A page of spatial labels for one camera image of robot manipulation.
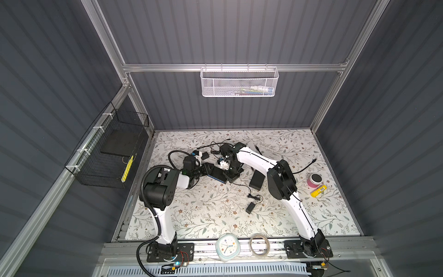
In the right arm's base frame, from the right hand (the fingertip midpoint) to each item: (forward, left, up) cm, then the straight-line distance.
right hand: (230, 181), depth 96 cm
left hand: (+8, +10, +1) cm, 13 cm away
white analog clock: (-33, +2, +3) cm, 33 cm away
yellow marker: (-6, -46, +1) cm, 47 cm away
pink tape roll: (-2, -44, +5) cm, 44 cm away
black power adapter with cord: (+6, +3, +22) cm, 23 cm away
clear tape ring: (-32, -16, +1) cm, 35 cm away
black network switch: (+4, +7, +3) cm, 9 cm away
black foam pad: (+4, +49, +30) cm, 57 cm away
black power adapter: (-16, -9, +3) cm, 19 cm away
